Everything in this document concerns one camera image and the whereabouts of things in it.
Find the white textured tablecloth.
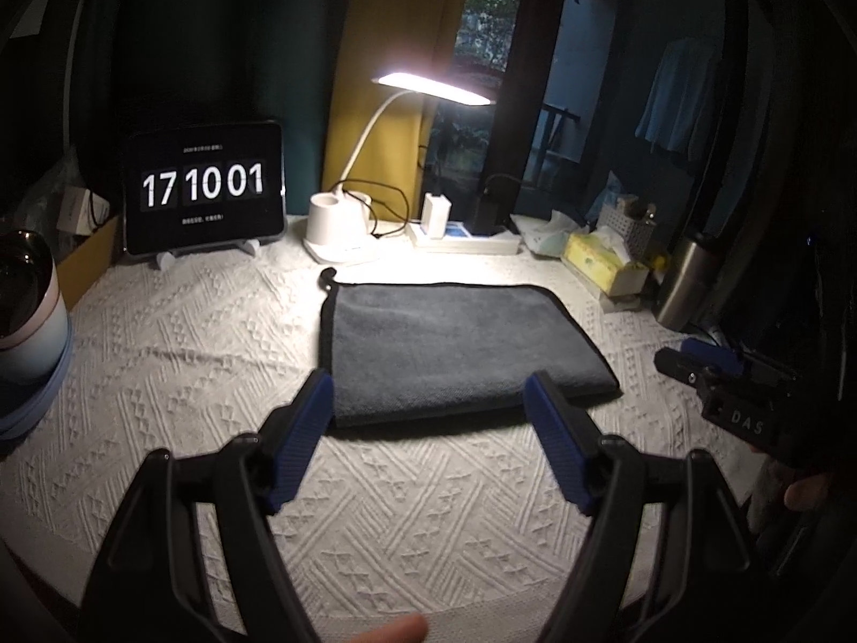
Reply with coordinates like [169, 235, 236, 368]
[0, 214, 771, 643]

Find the white power strip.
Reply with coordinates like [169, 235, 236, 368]
[406, 220, 522, 256]

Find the person's right hand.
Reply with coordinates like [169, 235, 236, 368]
[783, 473, 839, 514]

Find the white tablet stand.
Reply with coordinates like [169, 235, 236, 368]
[148, 236, 261, 272]

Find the white desk lamp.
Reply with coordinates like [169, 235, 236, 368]
[303, 70, 497, 264]

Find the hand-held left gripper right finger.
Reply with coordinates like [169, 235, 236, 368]
[522, 370, 752, 643]

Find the stainless steel bottle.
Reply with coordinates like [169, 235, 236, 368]
[654, 233, 715, 333]

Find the tablet with clock display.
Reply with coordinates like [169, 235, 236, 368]
[122, 121, 289, 257]

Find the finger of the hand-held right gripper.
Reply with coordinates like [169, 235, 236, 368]
[655, 347, 705, 391]
[679, 338, 746, 377]

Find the white and blue mug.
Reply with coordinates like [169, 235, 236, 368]
[0, 230, 72, 390]

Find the black power adapter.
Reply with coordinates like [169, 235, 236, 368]
[474, 174, 522, 237]

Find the person's left hand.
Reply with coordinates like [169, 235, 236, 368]
[335, 614, 430, 643]

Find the small white box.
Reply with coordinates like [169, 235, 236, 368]
[56, 186, 112, 237]

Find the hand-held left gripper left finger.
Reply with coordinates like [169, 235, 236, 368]
[77, 368, 336, 643]

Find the crumpled white tissue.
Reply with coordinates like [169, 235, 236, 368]
[517, 210, 581, 259]

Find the grey towel with black border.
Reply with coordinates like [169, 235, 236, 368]
[317, 268, 622, 430]

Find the black cable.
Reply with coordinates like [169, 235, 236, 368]
[331, 177, 412, 240]

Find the yellow tissue box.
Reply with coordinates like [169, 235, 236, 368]
[562, 226, 650, 297]

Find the grey perforated basket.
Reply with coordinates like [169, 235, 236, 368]
[597, 199, 655, 257]

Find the hanging blue shirt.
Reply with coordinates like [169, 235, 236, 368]
[634, 36, 723, 163]

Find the cardboard box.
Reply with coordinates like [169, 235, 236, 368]
[56, 214, 125, 313]

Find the white charger plug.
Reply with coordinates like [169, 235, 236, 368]
[422, 193, 451, 240]

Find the yellow curtain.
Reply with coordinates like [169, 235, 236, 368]
[321, 0, 480, 232]

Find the blue round tray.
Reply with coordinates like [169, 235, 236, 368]
[0, 331, 76, 444]

